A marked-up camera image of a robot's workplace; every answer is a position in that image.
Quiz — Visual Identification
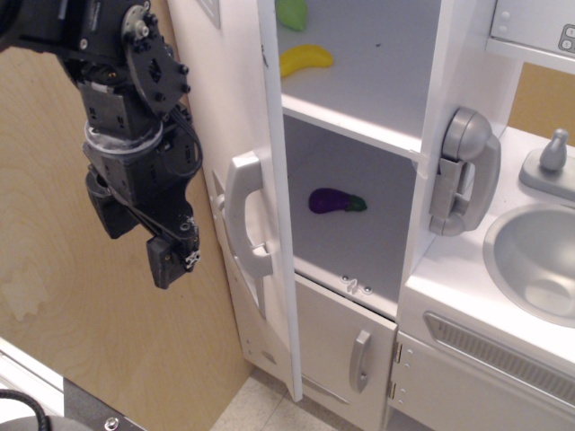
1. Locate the grey toy sink basin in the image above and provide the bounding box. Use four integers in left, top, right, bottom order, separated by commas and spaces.
482, 204, 574, 328

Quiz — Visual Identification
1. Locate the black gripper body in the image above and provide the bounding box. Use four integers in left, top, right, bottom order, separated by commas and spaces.
83, 138, 199, 263

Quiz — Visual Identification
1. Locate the purple toy eggplant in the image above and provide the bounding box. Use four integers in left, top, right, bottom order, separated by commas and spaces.
308, 188, 367, 214

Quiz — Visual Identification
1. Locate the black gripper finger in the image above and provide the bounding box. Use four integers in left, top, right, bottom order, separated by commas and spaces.
146, 236, 194, 289
85, 172, 139, 239

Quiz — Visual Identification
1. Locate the white toy microwave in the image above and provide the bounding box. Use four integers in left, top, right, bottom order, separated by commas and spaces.
486, 0, 574, 75

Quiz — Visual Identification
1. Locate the grey fridge door handle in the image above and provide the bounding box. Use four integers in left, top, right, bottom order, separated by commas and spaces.
223, 151, 273, 278

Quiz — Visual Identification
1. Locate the green toy vegetable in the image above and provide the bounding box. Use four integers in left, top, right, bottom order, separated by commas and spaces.
275, 0, 308, 31

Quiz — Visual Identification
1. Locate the black cable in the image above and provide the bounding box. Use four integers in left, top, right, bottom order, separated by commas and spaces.
0, 389, 53, 431

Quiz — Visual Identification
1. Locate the grey oven vent panel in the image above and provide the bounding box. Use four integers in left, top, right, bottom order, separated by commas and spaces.
423, 312, 574, 407

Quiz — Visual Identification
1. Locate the grey freezer door handle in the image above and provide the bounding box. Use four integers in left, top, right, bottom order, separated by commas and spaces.
349, 330, 371, 393

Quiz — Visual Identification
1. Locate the black metal base plate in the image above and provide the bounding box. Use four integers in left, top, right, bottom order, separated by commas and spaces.
63, 378, 144, 431

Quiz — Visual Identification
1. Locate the white fridge door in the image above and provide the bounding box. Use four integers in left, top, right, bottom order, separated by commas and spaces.
169, 1, 303, 400

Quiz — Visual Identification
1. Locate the grey toy faucet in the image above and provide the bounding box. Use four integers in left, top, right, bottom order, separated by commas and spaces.
519, 128, 574, 202

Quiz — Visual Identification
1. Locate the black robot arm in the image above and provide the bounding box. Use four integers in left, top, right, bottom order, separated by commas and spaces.
1, 1, 203, 289

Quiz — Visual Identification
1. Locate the white toy oven front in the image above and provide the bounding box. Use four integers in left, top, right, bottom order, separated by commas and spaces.
389, 320, 574, 430

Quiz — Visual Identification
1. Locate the grey toy telephone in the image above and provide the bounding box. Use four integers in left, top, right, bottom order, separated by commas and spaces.
429, 108, 501, 236

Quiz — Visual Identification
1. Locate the white toy fridge cabinet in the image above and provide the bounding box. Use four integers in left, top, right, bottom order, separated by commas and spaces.
277, 1, 521, 320

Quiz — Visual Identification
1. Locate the yellow toy banana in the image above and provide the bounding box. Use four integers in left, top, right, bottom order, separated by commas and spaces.
279, 44, 334, 79

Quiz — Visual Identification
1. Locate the white lower freezer door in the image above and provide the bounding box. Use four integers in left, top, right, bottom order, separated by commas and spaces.
296, 275, 397, 430

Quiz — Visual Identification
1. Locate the grey ice dispenser panel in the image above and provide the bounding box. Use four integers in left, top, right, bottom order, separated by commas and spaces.
210, 169, 267, 321

